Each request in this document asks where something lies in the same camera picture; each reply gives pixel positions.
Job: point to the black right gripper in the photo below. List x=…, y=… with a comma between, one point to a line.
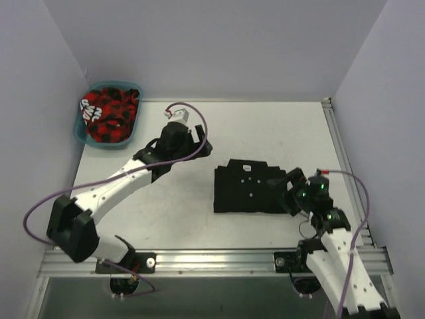
x=292, y=189

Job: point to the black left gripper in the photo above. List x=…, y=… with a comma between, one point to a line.
x=194, y=141

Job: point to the black long sleeve shirt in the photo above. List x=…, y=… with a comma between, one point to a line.
x=240, y=187

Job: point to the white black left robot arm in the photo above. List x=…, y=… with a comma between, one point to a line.
x=73, y=221

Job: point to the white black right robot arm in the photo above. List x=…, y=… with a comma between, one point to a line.
x=330, y=255

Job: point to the red black plaid shirt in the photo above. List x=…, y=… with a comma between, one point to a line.
x=109, y=113

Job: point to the teal plastic basket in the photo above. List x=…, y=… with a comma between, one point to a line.
x=79, y=126

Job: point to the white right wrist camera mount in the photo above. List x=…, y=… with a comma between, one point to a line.
x=322, y=172

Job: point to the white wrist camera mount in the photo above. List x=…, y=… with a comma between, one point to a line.
x=180, y=116
x=322, y=172

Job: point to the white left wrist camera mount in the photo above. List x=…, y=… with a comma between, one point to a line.
x=180, y=116

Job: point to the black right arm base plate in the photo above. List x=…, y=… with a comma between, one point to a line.
x=289, y=262

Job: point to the aluminium right side rail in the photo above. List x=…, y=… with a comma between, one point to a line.
x=358, y=195

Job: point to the aluminium rail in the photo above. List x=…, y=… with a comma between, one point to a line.
x=358, y=195
x=177, y=263

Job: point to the aluminium front rail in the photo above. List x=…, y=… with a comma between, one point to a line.
x=177, y=263

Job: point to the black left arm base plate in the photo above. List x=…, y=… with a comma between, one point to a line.
x=141, y=263

